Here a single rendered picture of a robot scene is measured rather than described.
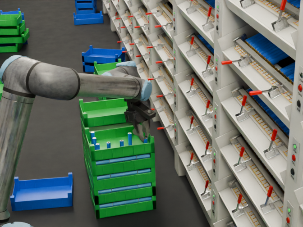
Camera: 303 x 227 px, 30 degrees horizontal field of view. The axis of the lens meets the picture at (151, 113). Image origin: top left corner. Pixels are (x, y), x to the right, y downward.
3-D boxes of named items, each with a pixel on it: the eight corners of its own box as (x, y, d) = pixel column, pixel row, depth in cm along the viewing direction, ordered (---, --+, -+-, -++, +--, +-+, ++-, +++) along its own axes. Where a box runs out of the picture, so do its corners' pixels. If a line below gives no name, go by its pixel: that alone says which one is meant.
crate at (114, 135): (91, 161, 260) (90, 146, 256) (85, 142, 278) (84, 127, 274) (154, 152, 266) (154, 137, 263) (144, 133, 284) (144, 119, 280)
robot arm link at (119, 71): (118, 77, 240) (134, 70, 250) (96, 71, 245) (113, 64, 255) (117, 97, 244) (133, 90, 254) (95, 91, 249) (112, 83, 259)
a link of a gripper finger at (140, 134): (137, 140, 269) (134, 121, 267) (145, 141, 264) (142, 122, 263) (132, 142, 267) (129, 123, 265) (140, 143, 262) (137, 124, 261)
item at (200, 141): (215, 188, 241) (203, 163, 235) (181, 126, 295) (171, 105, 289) (258, 167, 241) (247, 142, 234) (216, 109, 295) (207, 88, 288)
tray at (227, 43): (295, 135, 153) (284, 106, 149) (225, 61, 207) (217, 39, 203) (361, 102, 153) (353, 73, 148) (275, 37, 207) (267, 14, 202)
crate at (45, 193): (11, 211, 281) (10, 197, 278) (16, 189, 300) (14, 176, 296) (72, 206, 284) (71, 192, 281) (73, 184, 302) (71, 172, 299)
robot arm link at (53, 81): (59, 70, 185) (157, 79, 244) (30, 61, 191) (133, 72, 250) (51, 103, 186) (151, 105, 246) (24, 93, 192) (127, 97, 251)
